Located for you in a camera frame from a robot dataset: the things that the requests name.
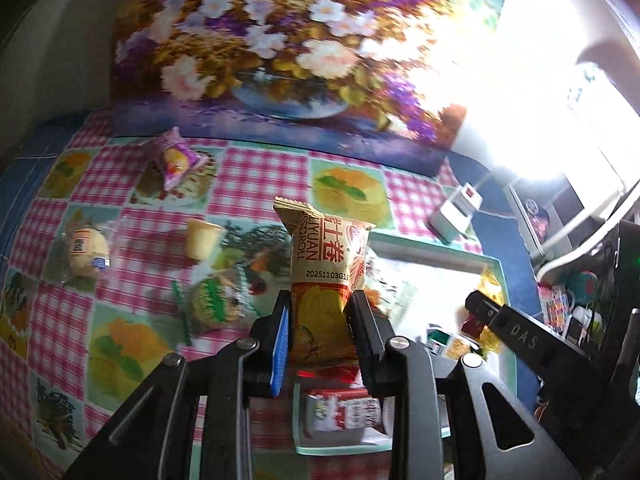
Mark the red white milk biscuit packet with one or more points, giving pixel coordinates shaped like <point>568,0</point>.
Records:
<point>337,410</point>

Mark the purple snack packet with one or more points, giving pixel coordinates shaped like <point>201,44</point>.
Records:
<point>173,157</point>

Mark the white power adapter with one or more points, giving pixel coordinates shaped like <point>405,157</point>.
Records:
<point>454,215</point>

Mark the yellow clear snack bag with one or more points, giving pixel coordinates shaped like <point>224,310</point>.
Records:
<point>490,287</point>

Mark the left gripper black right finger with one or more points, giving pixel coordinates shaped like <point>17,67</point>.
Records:
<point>370,329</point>

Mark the round bread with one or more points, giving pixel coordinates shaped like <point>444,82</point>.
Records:
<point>89,250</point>

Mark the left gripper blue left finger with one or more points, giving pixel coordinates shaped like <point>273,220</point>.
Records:
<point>267,363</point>

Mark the red foil snack bag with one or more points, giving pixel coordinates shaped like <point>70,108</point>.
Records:
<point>344,374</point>

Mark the green biscuit packet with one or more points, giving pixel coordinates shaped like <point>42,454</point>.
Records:
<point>220,301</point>

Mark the white beige snack packet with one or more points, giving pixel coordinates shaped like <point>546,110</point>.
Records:
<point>388,286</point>

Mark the green white cracker packet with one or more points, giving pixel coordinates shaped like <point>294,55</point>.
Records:
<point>448,346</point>

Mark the yellow egg roll packet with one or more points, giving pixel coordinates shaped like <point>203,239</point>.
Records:
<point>328,257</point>

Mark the flower vase painting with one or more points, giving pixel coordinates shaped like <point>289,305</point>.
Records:
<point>379,80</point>

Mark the pudding jelly cup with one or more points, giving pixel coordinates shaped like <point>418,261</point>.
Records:
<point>202,238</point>

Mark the pink checkered fruit tablecloth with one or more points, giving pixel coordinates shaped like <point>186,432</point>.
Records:
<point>71,352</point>

